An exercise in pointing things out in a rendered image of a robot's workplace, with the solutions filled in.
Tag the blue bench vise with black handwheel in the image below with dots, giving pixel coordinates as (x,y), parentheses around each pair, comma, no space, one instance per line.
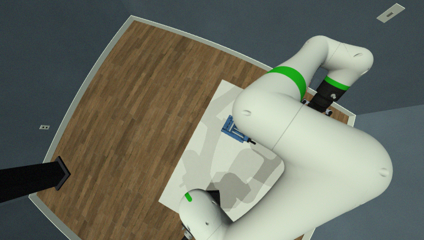
(230,129)

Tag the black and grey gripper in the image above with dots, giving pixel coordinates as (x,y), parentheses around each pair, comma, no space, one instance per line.
(319,103)

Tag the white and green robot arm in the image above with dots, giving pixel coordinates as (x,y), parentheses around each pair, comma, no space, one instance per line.
(330,167)

